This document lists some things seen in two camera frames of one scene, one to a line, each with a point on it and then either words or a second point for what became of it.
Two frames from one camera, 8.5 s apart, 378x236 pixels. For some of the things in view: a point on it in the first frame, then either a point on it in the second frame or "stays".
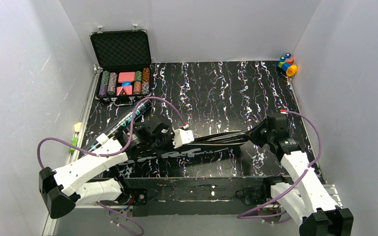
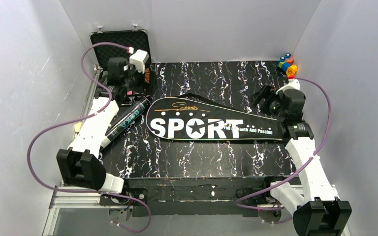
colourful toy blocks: [286, 63] stays
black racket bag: [202, 149] → [188, 117]
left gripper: [195, 140] → [137, 82]
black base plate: [201, 196] stays
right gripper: [255, 134] → [270, 100]
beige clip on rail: [77, 127] stays
